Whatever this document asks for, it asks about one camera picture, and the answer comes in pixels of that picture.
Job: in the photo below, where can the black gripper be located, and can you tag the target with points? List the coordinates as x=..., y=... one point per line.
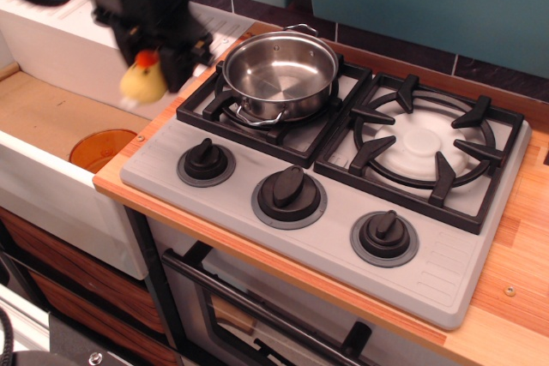
x=163, y=25

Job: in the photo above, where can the yellow stuffed duck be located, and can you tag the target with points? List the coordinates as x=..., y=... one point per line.
x=143, y=83

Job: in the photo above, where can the stainless steel pan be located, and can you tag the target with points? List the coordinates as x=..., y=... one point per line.
x=281, y=76

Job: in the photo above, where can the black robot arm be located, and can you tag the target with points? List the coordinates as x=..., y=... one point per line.
x=166, y=27

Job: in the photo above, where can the black left stove knob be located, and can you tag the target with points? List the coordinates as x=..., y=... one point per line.
x=206, y=165

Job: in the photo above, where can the black stove knob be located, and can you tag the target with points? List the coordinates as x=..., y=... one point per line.
x=206, y=165
x=384, y=239
x=289, y=200

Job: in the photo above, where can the black middle stove knob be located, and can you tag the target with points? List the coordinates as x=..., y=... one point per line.
x=289, y=200

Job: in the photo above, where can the grey toy stove top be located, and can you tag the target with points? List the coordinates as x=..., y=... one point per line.
x=436, y=285

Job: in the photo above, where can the black right stove knob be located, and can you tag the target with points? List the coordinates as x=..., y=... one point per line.
x=384, y=239

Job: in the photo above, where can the black left burner grate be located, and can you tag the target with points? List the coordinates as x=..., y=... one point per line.
x=213, y=109

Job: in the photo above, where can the black burner grate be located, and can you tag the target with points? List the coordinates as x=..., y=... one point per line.
x=213, y=109
x=491, y=136

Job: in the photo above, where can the white toy sink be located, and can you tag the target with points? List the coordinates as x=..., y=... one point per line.
x=59, y=84

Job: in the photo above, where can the orange plastic plate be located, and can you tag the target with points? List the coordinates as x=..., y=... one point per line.
x=96, y=150

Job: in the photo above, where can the wooden drawer front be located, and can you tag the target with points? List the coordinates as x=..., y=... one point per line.
x=100, y=300

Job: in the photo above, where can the black right burner grate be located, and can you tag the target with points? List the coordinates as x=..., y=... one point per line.
x=491, y=136

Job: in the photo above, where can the oven door with handle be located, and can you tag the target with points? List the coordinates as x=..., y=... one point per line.
x=190, y=266

